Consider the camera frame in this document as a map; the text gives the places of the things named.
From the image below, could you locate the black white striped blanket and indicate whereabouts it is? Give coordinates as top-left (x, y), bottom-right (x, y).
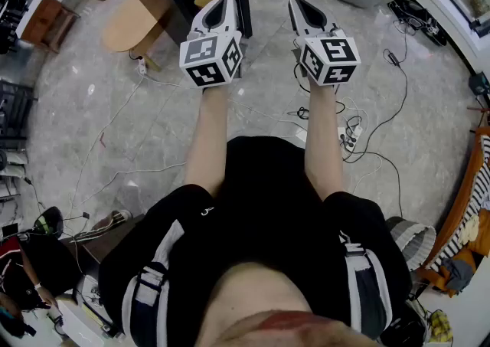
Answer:
top-left (430, 133), bottom-right (490, 273)

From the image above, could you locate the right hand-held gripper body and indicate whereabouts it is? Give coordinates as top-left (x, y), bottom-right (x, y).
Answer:
top-left (294, 23), bottom-right (362, 86)

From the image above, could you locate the light wooden rounded table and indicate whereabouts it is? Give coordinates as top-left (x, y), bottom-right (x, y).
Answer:
top-left (102, 0), bottom-right (174, 73)

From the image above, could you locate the dark brown desk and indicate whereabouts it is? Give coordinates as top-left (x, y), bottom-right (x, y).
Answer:
top-left (60, 213), bottom-right (145, 273)

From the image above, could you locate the orange sofa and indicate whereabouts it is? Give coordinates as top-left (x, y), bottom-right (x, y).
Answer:
top-left (416, 126), bottom-right (490, 297)

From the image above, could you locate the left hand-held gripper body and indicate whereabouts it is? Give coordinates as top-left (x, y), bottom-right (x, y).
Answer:
top-left (178, 23), bottom-right (244, 89)

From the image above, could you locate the person's black white-striped shirt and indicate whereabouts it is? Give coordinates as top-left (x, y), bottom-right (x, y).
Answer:
top-left (97, 135), bottom-right (413, 347)

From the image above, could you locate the person's right forearm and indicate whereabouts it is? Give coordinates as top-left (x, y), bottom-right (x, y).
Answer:
top-left (303, 82), bottom-right (346, 201)

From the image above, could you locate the long black cable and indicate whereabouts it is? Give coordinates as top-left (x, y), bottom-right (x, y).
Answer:
top-left (342, 48), bottom-right (410, 220)

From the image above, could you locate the small black box device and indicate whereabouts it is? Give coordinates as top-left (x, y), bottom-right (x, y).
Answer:
top-left (468, 71), bottom-right (490, 97)

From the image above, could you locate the person's left forearm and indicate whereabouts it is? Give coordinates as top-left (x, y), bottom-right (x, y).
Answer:
top-left (183, 86), bottom-right (231, 198)

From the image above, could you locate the yellow plaid cloth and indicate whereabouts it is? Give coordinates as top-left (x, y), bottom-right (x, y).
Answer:
top-left (427, 309), bottom-right (455, 345)

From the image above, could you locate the white power strip with plugs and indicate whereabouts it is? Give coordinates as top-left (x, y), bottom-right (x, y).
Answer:
top-left (337, 124), bottom-right (364, 153)

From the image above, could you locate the black metal rack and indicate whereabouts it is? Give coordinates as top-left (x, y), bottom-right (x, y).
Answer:
top-left (0, 79), bottom-right (38, 140)

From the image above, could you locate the brown wooden cabinet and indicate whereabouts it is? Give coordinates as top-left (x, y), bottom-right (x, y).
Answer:
top-left (15, 0), bottom-right (80, 54)

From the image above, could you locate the black helmet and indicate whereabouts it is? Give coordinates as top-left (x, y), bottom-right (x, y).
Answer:
top-left (31, 205), bottom-right (65, 240)

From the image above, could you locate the pile of black cables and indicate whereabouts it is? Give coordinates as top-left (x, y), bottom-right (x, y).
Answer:
top-left (387, 0), bottom-right (449, 47)

